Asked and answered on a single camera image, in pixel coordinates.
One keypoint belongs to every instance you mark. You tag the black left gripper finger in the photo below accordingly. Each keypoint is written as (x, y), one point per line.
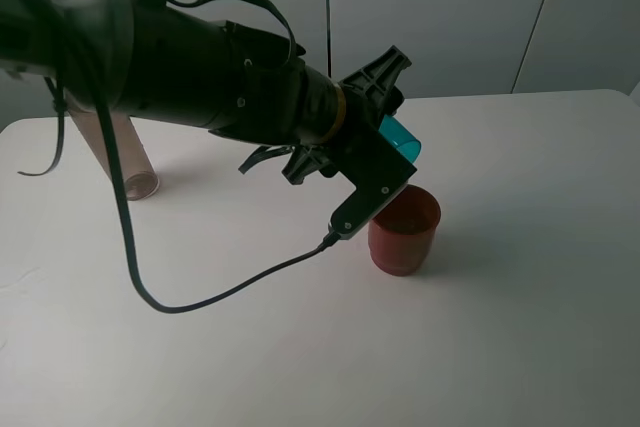
(377, 79)
(304, 160)

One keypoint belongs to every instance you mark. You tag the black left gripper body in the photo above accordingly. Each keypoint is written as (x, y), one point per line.
(333, 115)

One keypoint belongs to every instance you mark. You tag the teal translucent plastic cup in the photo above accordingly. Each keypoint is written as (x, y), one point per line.
(400, 138)

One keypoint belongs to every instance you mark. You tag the clear plastic water bottle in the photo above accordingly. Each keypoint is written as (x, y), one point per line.
(140, 179)

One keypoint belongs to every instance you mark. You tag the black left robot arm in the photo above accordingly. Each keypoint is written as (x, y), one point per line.
(151, 59)

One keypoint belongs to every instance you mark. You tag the red plastic cup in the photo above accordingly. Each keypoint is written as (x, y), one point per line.
(401, 235)

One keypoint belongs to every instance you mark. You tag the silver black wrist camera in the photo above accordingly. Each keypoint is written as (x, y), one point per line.
(377, 171)

